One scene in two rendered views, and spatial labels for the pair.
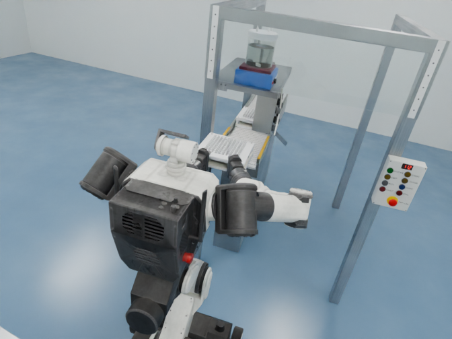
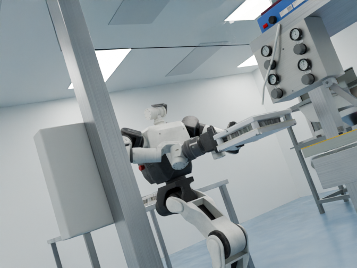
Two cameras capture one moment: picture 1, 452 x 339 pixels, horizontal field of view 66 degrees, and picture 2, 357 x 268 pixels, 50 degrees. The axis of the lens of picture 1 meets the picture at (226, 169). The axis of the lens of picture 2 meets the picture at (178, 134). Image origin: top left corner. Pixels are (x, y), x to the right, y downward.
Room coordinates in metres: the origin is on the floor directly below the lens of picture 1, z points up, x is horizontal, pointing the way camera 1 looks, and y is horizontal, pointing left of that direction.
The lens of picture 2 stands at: (2.28, -1.41, 0.85)
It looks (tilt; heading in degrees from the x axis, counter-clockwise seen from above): 9 degrees up; 129
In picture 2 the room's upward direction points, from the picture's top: 19 degrees counter-clockwise
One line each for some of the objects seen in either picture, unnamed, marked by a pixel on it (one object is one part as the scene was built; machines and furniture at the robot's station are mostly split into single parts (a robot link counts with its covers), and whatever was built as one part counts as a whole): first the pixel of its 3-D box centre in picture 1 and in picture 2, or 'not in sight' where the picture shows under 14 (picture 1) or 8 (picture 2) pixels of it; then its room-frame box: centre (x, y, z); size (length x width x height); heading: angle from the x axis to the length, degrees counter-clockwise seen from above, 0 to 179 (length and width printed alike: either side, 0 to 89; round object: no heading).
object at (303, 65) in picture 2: not in sight; (304, 64); (1.89, -0.26, 1.10); 0.04 x 0.01 x 0.04; 168
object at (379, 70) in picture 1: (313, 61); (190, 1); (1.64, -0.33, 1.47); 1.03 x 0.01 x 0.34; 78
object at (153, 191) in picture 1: (165, 217); (162, 151); (0.83, 0.16, 1.12); 0.34 x 0.30 x 0.36; 77
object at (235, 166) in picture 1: (237, 173); (204, 143); (1.29, -0.05, 1.03); 0.12 x 0.10 x 0.13; 20
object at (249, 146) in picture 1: (225, 148); (252, 124); (1.51, 0.02, 1.03); 0.25 x 0.24 x 0.02; 77
